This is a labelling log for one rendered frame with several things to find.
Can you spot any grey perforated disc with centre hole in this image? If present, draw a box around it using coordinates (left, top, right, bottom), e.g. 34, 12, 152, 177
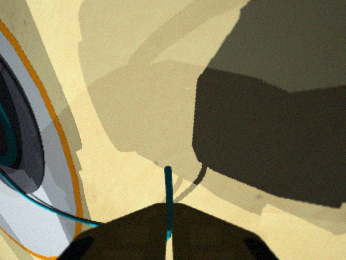
0, 59, 45, 194

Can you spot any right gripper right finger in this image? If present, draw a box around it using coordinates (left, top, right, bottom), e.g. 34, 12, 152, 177
172, 203, 266, 260

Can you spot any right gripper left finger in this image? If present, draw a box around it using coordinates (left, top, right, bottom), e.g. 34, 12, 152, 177
71, 203, 167, 260

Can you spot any orange painted ring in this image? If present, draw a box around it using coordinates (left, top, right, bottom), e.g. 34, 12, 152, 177
0, 18, 83, 260

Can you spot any turquoise wire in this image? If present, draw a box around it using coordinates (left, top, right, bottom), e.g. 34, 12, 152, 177
0, 102, 173, 241

